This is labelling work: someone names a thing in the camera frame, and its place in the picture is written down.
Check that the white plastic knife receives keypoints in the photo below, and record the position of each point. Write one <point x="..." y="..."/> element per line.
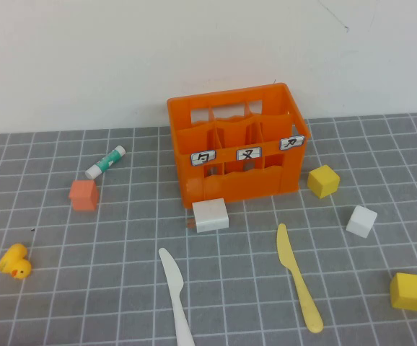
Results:
<point x="174" y="281"/>

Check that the orange plastic cutlery crate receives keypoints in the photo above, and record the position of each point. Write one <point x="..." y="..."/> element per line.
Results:
<point x="252" y="187"/>

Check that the white paper label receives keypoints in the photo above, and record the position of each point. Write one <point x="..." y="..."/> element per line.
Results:
<point x="249" y="154"/>
<point x="292" y="142"/>
<point x="203" y="158"/>

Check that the white power adapter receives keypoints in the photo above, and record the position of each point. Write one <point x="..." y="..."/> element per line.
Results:
<point x="210" y="216"/>

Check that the green and white glue stick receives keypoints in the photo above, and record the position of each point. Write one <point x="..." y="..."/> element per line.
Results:
<point x="107" y="161"/>

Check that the yellow plastic knife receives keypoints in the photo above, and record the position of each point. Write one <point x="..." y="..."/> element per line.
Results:
<point x="288" y="256"/>

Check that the yellow cube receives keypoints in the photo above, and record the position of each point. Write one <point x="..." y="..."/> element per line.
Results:
<point x="323" y="182"/>
<point x="408" y="292"/>

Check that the salmon orange block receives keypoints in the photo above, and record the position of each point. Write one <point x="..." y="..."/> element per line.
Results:
<point x="84" y="196"/>

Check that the gray grid mat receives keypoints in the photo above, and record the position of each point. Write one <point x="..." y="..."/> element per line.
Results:
<point x="104" y="288"/>

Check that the white cube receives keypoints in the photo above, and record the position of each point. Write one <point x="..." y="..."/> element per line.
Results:
<point x="361" y="221"/>

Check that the yellow rubber duck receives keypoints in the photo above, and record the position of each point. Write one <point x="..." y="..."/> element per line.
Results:
<point x="15" y="263"/>

